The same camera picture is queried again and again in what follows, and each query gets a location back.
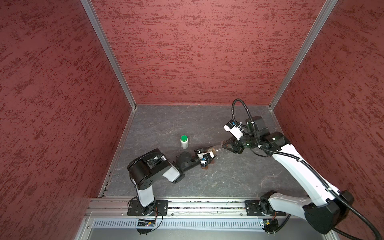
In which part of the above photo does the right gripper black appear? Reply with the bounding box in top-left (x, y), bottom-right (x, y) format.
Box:
top-left (222, 132), bottom-right (259, 154)

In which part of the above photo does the white bottle green cap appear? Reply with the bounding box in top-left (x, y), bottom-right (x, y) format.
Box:
top-left (180, 135), bottom-right (189, 150)

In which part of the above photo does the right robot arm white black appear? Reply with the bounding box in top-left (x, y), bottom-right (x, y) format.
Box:
top-left (257, 132), bottom-right (354, 234)

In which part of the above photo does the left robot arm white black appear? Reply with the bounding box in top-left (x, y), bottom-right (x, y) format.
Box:
top-left (127, 146), bottom-right (222, 209)

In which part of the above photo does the right black corrugated cable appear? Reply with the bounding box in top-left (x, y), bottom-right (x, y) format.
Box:
top-left (230, 98), bottom-right (383, 240)

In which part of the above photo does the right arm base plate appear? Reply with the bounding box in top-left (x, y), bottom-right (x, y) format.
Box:
top-left (244, 200), bottom-right (287, 218)

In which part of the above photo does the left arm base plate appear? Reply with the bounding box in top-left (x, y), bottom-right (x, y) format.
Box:
top-left (127, 199), bottom-right (169, 217)

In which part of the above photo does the aluminium frame rail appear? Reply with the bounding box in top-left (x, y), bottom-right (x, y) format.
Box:
top-left (86, 197), bottom-right (328, 219)

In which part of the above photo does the white slotted cable duct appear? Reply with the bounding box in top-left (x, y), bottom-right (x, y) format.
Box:
top-left (92, 218), bottom-right (264, 232)

